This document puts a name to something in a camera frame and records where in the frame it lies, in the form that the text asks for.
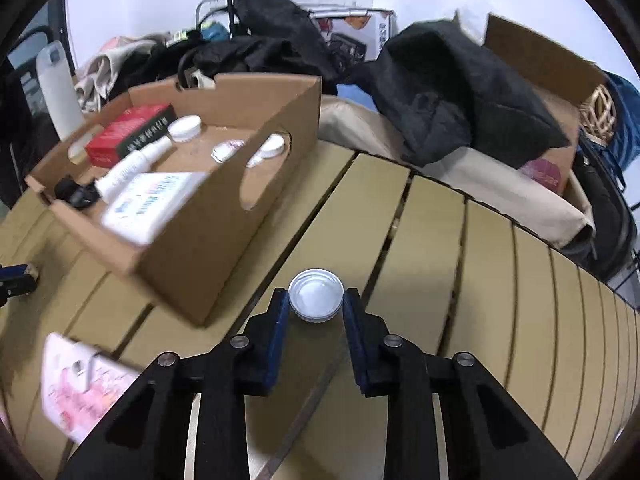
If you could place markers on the white thermos bottle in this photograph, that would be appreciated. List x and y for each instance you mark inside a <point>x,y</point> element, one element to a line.
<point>57,90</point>

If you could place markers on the black jacket pile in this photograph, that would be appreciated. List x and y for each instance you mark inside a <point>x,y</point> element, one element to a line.
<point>450,95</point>

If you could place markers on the white spray bottle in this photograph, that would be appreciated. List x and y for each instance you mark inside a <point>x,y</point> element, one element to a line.
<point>127,170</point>

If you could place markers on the dark-framed glass door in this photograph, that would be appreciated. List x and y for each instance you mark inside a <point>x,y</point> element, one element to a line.
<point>22,55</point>

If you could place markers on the cardboard box with flap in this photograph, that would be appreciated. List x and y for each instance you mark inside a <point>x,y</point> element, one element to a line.
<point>545,75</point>

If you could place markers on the printed product box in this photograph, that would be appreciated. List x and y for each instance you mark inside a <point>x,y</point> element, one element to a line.
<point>350,35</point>

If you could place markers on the small white plastic piece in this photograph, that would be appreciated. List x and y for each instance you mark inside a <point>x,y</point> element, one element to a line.
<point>227,150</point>

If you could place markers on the shallow cardboard tray box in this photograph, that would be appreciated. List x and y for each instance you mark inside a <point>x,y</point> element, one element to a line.
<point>210,240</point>

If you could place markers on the blue bag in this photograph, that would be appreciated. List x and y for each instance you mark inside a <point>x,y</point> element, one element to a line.
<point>627,110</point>

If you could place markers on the black backpack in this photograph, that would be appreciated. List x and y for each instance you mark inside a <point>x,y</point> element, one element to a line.
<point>607,220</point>

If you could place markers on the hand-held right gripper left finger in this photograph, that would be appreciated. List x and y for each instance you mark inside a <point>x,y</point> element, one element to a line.
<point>276,345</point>

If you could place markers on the beige cloth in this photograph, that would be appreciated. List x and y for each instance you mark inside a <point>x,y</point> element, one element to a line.
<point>107,67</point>

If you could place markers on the white bottle cap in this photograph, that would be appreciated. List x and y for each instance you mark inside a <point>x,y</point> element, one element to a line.
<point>185,127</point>
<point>316,295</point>
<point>270,149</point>

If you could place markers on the red cardboard box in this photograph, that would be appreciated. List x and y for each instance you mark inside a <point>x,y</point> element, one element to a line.
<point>127,135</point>

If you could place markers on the teal and yellow cloth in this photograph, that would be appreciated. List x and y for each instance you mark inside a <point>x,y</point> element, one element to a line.
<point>212,31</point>

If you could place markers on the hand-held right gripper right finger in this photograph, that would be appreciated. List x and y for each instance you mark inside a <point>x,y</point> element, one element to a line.
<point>354,345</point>

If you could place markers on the white metal frame stool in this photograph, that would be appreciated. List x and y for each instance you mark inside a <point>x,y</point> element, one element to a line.
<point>202,10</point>

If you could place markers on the wicker ball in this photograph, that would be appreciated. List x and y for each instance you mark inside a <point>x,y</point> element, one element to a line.
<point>600,112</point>

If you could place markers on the white wipes packet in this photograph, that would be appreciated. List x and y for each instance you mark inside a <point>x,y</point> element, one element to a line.
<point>150,205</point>

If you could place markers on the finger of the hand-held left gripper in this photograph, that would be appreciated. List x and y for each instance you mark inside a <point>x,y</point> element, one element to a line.
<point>15,272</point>

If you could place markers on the pink wipes packet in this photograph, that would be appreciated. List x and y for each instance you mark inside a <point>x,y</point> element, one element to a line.
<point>80,390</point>

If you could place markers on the beige fabric bag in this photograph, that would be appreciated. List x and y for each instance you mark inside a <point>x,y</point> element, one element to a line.
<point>500,185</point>

